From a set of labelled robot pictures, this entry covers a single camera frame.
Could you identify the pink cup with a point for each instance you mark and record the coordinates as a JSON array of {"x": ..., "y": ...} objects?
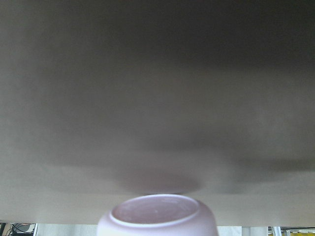
[{"x": 158, "y": 215}]

